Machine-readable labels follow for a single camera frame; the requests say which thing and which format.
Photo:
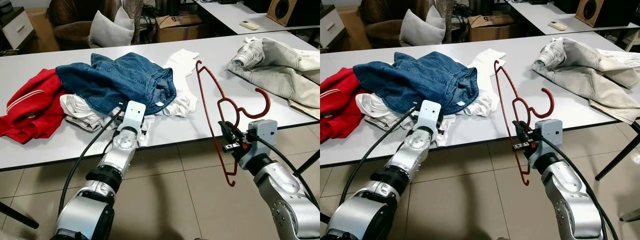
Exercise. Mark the white denim jeans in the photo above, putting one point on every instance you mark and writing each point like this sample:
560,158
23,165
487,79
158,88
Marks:
585,75
280,75

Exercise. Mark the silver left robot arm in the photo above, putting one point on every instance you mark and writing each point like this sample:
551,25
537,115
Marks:
115,160
415,160

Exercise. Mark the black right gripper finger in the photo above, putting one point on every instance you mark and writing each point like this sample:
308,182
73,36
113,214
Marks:
524,131
518,132
233,131
225,132

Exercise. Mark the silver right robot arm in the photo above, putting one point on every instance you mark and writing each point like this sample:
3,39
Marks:
575,200
290,200

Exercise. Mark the red hanger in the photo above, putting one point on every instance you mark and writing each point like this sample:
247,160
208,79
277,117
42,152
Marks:
268,102
553,102

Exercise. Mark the beige remote control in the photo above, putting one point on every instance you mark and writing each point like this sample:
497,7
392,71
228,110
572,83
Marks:
249,25
557,25

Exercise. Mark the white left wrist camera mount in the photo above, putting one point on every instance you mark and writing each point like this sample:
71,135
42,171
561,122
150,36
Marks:
431,115
134,115

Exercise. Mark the wooden speaker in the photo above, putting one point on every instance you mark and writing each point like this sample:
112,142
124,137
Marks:
285,12
592,12

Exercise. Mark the cream white cloth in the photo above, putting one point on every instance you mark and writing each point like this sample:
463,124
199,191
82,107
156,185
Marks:
80,112
377,112

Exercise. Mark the blue denim jeans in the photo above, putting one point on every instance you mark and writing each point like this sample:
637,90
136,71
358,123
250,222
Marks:
115,80
415,80

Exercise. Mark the white garment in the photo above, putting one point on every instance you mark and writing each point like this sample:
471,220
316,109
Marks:
620,57
305,54

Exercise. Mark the white table black legs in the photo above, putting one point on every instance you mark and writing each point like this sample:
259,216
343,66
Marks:
175,130
480,135

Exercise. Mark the open brown cardboard box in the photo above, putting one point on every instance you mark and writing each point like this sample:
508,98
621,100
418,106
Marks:
177,30
490,29

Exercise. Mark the red white-striped garment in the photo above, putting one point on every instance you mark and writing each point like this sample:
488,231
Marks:
30,110
340,110

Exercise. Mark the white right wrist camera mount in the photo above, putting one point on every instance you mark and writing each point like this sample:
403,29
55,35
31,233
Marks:
549,132
262,132

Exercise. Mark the grey pillow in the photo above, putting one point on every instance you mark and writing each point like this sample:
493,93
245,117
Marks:
107,32
439,14
417,31
126,15

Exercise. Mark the white drawer unit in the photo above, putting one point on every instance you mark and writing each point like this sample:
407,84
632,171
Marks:
330,27
17,30

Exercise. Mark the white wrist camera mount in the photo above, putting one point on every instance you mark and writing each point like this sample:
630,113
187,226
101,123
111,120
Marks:
134,115
549,132
431,115
262,132

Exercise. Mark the patterned beige curtain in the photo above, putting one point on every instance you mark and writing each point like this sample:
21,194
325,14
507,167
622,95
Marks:
132,20
445,20

